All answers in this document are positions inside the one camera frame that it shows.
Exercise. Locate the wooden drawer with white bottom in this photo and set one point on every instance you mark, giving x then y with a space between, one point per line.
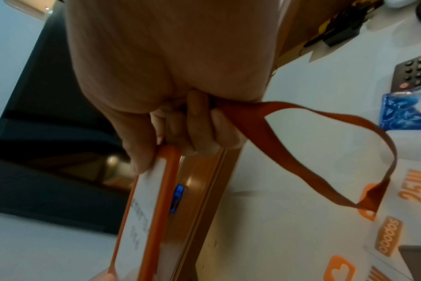
283 233

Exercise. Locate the blue soap packet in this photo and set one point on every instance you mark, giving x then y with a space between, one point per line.
404 109

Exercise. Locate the small yellow flashlight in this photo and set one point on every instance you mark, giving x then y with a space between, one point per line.
326 26

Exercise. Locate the black television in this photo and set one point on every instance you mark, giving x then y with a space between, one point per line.
40 137

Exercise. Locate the slim black remote control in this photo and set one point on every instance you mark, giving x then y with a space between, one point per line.
415 71

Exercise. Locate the person's right hand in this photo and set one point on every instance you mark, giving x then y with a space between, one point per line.
169 49

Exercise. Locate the person's left hand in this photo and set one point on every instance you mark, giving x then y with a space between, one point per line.
103 275

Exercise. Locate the black plug adapter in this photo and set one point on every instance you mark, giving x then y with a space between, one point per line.
342 31

